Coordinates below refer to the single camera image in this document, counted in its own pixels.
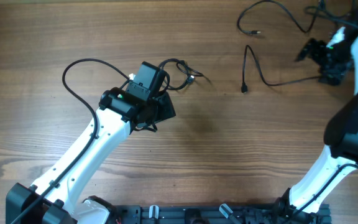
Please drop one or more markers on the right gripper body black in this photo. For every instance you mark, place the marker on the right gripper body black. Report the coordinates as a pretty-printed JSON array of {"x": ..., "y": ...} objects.
[{"x": 335, "y": 61}]

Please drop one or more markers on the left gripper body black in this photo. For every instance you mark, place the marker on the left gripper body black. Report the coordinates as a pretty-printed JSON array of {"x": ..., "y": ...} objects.
[{"x": 165, "y": 108}]

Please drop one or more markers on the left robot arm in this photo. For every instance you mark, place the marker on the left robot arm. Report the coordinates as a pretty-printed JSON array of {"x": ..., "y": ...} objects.
[{"x": 138, "y": 105}]

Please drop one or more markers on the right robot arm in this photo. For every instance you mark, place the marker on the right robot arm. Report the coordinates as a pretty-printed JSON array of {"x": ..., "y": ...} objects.
[{"x": 301, "y": 203}]

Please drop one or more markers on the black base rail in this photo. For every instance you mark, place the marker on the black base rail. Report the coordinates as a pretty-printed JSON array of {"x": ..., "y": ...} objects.
[{"x": 223, "y": 214}]

